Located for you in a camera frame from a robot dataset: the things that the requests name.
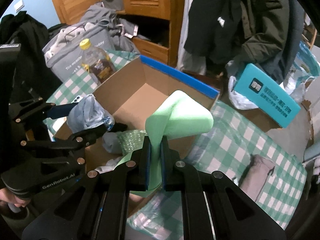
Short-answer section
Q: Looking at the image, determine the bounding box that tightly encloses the white plastic bag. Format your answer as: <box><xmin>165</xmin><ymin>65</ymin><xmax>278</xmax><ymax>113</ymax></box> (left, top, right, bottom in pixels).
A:
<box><xmin>67</xmin><ymin>94</ymin><xmax>115</xmax><ymax>133</ymax></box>
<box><xmin>228</xmin><ymin>76</ymin><xmax>258</xmax><ymax>110</ymax></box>

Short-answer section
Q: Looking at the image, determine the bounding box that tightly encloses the blue-grey sock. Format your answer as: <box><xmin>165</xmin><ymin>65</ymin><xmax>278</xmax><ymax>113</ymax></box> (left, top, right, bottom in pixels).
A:
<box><xmin>102</xmin><ymin>132</ymin><xmax>123</xmax><ymax>154</ymax></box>

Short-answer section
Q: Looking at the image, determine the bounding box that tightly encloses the light green foam sheet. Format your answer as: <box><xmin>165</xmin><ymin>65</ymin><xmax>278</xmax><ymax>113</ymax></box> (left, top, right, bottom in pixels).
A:
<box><xmin>118</xmin><ymin>90</ymin><xmax>214</xmax><ymax>198</ymax></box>

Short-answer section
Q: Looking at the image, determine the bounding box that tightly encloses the grey fleece cloth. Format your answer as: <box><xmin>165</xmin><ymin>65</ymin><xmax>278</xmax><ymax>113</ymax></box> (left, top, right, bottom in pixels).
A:
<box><xmin>239</xmin><ymin>154</ymin><xmax>275</xmax><ymax>201</ymax></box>

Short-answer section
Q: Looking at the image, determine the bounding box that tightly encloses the person left hand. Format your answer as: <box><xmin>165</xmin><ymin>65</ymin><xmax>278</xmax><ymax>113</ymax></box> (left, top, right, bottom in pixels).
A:
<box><xmin>0</xmin><ymin>188</ymin><xmax>30</xmax><ymax>207</ymax></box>

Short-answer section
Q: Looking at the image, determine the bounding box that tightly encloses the open cardboard box blue rim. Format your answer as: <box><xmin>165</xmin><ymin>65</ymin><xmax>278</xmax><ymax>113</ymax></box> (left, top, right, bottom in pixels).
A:
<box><xmin>53</xmin><ymin>55</ymin><xmax>221</xmax><ymax>218</ymax></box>

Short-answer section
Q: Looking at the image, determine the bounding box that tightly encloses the grey tote bag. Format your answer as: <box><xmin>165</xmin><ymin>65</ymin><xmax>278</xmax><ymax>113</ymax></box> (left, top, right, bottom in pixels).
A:
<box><xmin>42</xmin><ymin>22</ymin><xmax>115</xmax><ymax>82</ymax></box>

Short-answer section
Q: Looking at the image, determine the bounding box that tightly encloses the oil bottle yellow cap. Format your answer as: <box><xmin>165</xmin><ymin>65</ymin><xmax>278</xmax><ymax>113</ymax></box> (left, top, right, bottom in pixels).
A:
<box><xmin>79</xmin><ymin>38</ymin><xmax>117</xmax><ymax>85</ymax></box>

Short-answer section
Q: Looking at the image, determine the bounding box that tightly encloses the green white checkered tablecloth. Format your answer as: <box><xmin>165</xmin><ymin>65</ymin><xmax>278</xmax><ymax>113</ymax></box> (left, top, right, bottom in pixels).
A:
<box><xmin>42</xmin><ymin>49</ymin><xmax>308</xmax><ymax>240</ymax></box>

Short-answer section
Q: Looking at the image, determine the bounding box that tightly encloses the white plastic bag under lid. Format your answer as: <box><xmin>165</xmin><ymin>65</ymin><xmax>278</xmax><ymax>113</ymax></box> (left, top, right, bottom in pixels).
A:
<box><xmin>228</xmin><ymin>76</ymin><xmax>258</xmax><ymax>110</ymax></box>

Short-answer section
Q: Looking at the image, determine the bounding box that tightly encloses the brown cardboard box on floor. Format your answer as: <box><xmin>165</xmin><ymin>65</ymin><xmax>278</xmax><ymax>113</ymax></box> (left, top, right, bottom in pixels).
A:
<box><xmin>220</xmin><ymin>98</ymin><xmax>282</xmax><ymax>133</ymax></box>

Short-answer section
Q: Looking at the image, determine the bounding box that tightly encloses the grey clothes pile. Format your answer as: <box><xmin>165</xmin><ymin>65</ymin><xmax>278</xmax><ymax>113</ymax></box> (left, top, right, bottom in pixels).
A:
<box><xmin>80</xmin><ymin>4</ymin><xmax>139</xmax><ymax>54</ymax></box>

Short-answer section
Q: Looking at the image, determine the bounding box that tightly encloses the teal shoe box lid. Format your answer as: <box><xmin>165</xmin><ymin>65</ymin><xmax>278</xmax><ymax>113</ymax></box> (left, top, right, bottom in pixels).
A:
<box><xmin>234</xmin><ymin>63</ymin><xmax>300</xmax><ymax>128</ymax></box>

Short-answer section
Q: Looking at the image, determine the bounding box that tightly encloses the black hanging jacket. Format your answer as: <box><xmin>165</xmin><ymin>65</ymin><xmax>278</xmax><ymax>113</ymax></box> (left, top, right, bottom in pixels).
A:
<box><xmin>184</xmin><ymin>0</ymin><xmax>242</xmax><ymax>63</ymax></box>

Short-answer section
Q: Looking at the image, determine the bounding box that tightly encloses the blue plastic bag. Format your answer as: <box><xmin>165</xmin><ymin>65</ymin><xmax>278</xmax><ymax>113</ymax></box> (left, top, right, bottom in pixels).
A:
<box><xmin>283</xmin><ymin>41</ymin><xmax>319</xmax><ymax>103</ymax></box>

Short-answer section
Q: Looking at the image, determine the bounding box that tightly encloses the dark olive hanging jacket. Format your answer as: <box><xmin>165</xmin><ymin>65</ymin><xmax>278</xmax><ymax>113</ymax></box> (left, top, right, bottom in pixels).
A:
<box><xmin>238</xmin><ymin>0</ymin><xmax>304</xmax><ymax>83</ymax></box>

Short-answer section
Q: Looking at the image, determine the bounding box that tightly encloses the wooden shelf ladder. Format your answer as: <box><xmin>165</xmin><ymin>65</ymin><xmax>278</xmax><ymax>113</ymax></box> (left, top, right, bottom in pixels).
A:
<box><xmin>302</xmin><ymin>21</ymin><xmax>317</xmax><ymax>50</ymax></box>

